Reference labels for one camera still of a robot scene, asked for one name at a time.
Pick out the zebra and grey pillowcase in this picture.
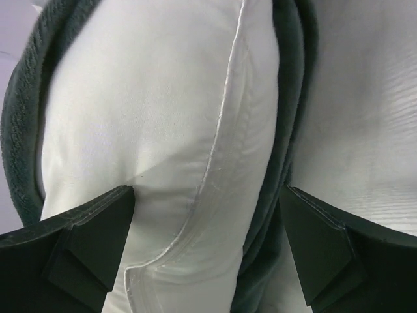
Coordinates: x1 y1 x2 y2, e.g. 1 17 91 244
1 1 319 312

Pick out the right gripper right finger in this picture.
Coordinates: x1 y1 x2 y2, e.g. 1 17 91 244
280 186 416 313

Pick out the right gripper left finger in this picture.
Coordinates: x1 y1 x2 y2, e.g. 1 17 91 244
1 186 135 313

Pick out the white pillow insert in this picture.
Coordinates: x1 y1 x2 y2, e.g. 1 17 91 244
38 1 279 312

